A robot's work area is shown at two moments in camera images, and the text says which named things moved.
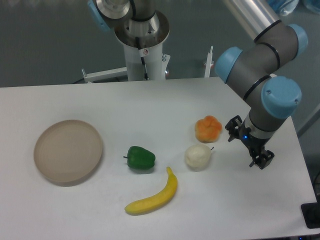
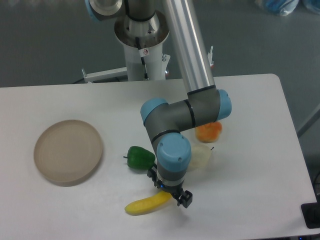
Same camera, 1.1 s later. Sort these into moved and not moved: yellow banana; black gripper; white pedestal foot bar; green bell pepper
Moved: black gripper
Not moved: yellow banana; white pedestal foot bar; green bell pepper
